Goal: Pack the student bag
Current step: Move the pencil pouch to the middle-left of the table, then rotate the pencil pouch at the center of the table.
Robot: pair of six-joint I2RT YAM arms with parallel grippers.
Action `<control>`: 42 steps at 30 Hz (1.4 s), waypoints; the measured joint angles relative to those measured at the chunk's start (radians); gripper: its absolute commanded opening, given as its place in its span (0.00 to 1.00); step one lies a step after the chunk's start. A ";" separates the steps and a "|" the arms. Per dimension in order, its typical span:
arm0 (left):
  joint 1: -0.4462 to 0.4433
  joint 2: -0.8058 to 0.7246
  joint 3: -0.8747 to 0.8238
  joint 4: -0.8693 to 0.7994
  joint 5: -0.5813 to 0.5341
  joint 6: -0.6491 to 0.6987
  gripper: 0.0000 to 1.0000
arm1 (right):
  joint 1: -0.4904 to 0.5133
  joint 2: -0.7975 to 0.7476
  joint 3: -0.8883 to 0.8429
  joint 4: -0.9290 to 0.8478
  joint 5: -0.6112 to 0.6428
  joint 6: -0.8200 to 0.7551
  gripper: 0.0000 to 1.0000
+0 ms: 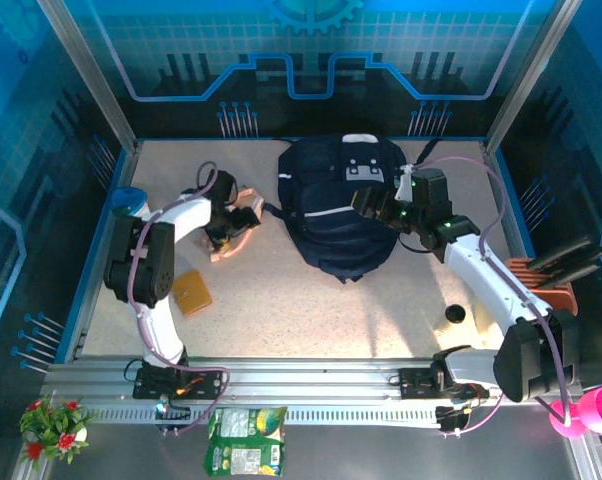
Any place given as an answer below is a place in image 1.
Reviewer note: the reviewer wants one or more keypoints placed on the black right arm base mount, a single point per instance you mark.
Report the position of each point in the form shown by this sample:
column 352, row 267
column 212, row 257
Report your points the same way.
column 416, row 382

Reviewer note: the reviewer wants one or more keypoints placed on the artificial plant red flowers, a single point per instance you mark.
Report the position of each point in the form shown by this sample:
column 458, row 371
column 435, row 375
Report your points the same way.
column 56, row 430

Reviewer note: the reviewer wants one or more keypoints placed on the pink goblet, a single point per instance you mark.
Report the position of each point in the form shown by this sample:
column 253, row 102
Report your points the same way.
column 601, row 407

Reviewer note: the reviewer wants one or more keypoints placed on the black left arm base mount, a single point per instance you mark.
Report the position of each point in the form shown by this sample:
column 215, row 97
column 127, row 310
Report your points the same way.
column 201, row 382

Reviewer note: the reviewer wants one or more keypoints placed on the aluminium mounting rail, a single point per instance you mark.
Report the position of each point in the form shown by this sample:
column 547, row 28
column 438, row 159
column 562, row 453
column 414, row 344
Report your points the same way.
column 306, row 380

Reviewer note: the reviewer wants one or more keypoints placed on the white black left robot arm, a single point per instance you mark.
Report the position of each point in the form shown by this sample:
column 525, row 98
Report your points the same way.
column 146, row 260

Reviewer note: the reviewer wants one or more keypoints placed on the navy blue backpack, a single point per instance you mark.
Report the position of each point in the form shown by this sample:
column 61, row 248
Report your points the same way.
column 331, row 225

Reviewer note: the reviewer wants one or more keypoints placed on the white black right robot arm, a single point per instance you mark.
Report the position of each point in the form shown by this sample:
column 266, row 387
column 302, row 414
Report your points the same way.
column 531, row 360

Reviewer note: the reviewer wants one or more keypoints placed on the pink pencil case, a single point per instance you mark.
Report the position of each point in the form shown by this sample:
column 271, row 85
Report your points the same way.
column 248, row 200

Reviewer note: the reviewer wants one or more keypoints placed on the small black round cap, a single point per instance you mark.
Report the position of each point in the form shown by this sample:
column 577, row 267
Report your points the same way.
column 454, row 313

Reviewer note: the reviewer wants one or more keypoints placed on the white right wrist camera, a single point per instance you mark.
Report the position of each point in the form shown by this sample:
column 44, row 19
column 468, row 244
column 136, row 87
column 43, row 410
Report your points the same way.
column 405, row 185

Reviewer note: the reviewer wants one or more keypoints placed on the green snack bag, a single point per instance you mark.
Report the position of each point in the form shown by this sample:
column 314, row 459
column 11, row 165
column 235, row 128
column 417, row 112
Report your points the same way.
column 243, row 440

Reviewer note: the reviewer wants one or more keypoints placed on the black folder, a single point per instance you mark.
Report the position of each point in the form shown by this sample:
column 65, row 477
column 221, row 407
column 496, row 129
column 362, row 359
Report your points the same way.
column 566, row 252
column 576, row 272

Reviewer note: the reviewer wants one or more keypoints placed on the aluminium frame post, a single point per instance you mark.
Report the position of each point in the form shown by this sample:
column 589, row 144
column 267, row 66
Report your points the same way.
column 96, row 85
column 531, row 75

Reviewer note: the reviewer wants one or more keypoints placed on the yellow wallet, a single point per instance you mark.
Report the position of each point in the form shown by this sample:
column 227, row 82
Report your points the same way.
column 191, row 294

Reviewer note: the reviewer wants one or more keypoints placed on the orange file rack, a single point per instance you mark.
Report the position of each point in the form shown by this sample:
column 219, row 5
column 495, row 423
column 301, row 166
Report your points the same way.
column 521, row 272

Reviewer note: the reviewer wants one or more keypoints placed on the white cup blue lid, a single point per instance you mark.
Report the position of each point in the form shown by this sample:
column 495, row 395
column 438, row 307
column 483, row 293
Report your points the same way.
column 128, row 200

